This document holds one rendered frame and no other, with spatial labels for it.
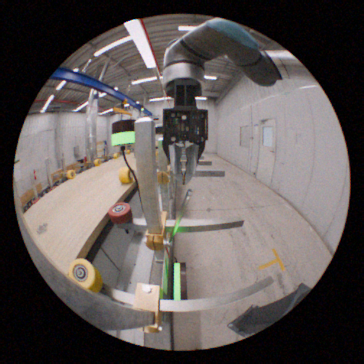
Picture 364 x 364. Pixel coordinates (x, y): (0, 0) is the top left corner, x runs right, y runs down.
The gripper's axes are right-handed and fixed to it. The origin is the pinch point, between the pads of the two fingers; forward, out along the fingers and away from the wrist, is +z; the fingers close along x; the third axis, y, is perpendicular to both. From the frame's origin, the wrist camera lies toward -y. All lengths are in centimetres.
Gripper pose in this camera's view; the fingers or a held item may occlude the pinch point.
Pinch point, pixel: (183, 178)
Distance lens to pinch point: 26.2
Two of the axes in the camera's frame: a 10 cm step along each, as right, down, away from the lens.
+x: 10.0, -0.1, 0.2
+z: 0.0, 9.4, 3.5
